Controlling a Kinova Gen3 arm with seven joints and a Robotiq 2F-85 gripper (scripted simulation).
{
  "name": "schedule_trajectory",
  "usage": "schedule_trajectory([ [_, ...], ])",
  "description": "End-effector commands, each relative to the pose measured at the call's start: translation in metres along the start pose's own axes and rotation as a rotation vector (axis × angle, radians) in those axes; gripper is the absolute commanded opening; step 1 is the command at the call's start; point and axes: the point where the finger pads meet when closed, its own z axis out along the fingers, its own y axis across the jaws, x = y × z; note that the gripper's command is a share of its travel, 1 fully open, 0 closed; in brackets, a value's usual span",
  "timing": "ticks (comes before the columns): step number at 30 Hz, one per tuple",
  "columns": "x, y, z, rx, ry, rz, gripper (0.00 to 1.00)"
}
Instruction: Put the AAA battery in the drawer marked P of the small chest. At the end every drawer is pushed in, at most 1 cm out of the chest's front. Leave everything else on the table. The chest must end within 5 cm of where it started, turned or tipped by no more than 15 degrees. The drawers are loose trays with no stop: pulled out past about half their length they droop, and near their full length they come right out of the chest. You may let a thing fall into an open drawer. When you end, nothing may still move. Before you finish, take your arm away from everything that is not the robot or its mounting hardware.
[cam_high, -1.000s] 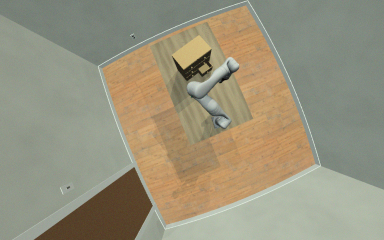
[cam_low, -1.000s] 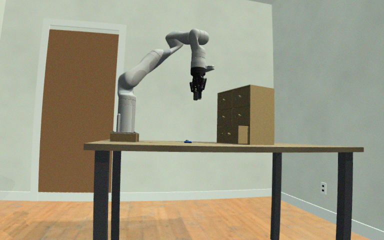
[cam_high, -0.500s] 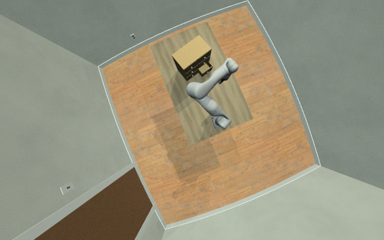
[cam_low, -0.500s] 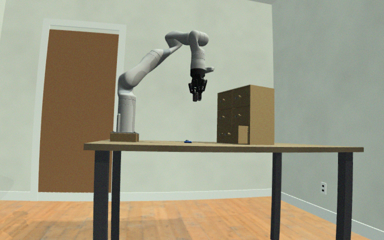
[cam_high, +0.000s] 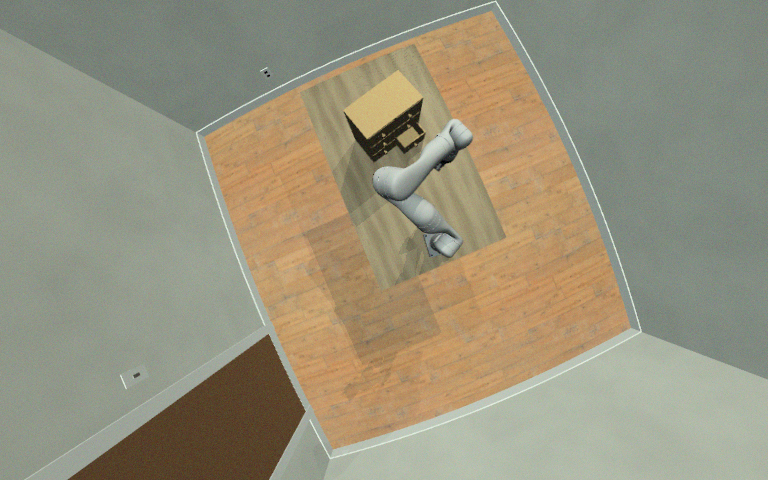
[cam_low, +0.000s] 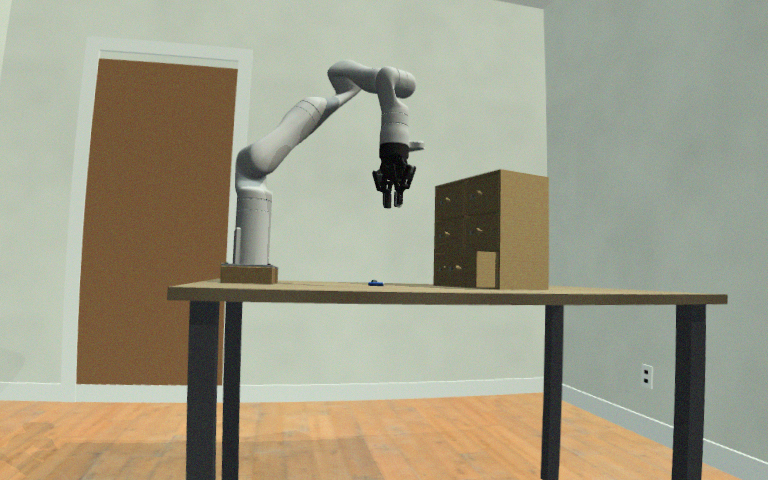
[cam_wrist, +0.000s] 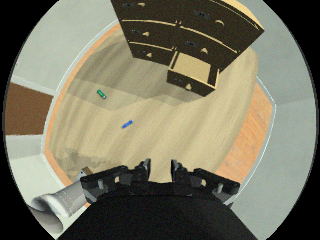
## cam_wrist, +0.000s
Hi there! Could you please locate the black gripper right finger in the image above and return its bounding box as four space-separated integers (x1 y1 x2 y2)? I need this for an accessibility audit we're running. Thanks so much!
171 159 240 208

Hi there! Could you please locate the small tan chest of drawers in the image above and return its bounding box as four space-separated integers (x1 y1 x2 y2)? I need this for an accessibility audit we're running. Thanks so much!
110 0 265 74

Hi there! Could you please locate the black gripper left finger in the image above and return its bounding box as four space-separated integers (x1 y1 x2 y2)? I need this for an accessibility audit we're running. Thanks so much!
80 158 151 204

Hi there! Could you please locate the dark brown drawer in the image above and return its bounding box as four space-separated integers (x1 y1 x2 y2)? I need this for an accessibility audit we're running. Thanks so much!
122 19 176 48
176 26 237 69
181 0 259 51
167 51 219 97
130 42 173 66
114 0 180 22

